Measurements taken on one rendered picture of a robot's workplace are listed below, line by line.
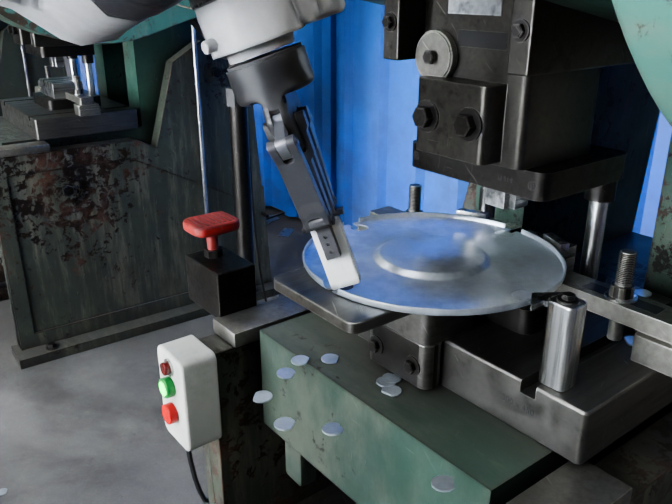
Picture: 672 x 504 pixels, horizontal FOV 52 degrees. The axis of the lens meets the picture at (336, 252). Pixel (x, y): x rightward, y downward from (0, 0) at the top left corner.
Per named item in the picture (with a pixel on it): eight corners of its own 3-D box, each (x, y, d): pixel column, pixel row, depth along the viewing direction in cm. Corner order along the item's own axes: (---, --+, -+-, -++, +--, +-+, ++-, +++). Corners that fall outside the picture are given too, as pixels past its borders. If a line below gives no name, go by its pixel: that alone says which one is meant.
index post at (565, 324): (561, 394, 66) (574, 303, 62) (535, 380, 68) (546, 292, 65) (578, 384, 67) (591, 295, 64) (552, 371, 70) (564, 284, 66)
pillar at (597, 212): (590, 282, 83) (607, 168, 78) (574, 276, 85) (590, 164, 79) (601, 277, 84) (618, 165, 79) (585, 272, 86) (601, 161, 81)
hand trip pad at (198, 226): (202, 281, 95) (198, 229, 93) (182, 267, 100) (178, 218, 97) (246, 269, 99) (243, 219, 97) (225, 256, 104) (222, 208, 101)
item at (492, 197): (510, 211, 80) (513, 180, 79) (478, 201, 84) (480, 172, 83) (527, 206, 82) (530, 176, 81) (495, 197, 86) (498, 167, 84)
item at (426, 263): (432, 348, 59) (432, 339, 59) (254, 250, 80) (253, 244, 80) (619, 267, 76) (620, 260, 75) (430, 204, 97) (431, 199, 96)
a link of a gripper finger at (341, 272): (338, 217, 67) (337, 219, 67) (360, 280, 69) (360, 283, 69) (309, 225, 68) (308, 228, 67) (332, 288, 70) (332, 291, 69)
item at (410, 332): (351, 443, 68) (352, 320, 63) (273, 382, 78) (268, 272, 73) (514, 362, 82) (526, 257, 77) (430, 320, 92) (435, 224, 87)
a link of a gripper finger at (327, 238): (325, 205, 66) (321, 215, 63) (342, 252, 68) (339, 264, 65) (310, 210, 66) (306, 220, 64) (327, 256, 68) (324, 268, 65)
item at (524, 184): (539, 226, 71) (545, 175, 69) (405, 184, 86) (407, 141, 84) (624, 198, 81) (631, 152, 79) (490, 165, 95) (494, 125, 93)
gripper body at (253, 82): (234, 60, 67) (268, 150, 70) (213, 71, 59) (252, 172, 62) (307, 35, 65) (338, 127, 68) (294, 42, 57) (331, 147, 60)
